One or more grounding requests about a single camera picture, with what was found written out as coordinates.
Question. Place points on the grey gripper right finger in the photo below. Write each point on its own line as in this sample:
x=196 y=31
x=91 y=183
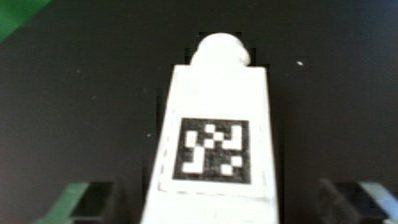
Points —
x=356 y=203

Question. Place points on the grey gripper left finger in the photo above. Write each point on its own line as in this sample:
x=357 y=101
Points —
x=80 y=205

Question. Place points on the white table leg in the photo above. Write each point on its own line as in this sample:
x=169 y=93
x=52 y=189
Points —
x=213 y=186

